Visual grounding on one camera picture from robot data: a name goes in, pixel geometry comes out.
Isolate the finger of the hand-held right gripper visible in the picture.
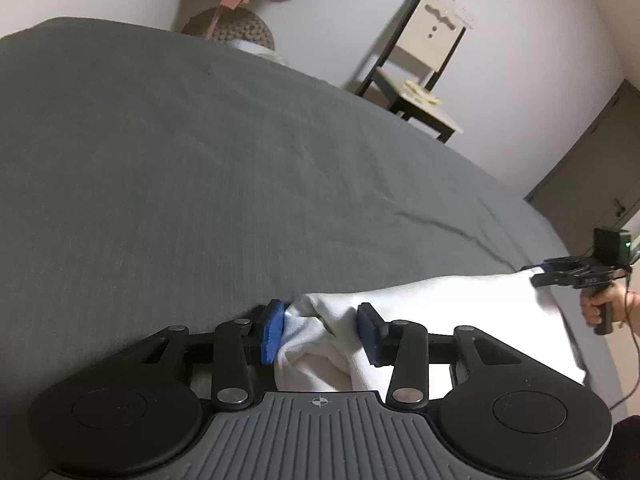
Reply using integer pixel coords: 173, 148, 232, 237
520, 256, 587, 274
531, 270, 583, 290

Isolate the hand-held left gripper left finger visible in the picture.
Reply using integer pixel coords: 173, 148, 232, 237
131, 299, 287, 411

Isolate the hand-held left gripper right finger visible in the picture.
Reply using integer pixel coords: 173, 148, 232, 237
356, 302, 523, 409

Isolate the white towel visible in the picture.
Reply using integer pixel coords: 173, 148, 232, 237
272, 269, 587, 393

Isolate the person's right forearm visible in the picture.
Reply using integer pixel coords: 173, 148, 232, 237
625, 287, 640, 335

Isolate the person's right hand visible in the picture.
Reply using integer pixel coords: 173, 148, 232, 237
579, 287, 629, 328

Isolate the grey-brown door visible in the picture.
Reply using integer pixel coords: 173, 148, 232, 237
524, 79, 640, 262

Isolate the person's dark clothing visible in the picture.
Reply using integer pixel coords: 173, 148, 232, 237
597, 414, 640, 480

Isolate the yellow item on chair seat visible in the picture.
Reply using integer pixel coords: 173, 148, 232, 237
401, 79, 444, 107

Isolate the white and black chair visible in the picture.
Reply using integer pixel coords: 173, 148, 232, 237
345, 0, 477, 145

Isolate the white cloth on pouf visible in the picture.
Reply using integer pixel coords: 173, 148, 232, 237
224, 37, 289, 67

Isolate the round woven pouf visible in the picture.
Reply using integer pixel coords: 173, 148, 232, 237
180, 7, 276, 53

